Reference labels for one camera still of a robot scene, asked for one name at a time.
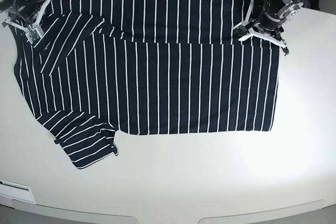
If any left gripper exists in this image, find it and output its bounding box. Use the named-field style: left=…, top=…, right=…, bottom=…
left=258, top=11, right=283, bottom=31

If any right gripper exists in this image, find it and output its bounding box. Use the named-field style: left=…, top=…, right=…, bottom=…
left=15, top=1, right=42, bottom=24

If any navy white striped T-shirt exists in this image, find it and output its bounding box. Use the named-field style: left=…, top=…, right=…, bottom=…
left=11, top=0, right=279, bottom=169

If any white label sticker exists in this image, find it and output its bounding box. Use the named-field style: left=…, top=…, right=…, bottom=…
left=0, top=180, right=36, bottom=204

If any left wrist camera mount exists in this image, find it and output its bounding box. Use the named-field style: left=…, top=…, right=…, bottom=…
left=232, top=0, right=296, bottom=55

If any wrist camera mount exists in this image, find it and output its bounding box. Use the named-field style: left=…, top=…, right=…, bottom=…
left=2, top=0, right=52, bottom=44
left=232, top=0, right=296, bottom=55

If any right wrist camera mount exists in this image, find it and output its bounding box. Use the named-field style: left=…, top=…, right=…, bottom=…
left=2, top=0, right=52, bottom=44

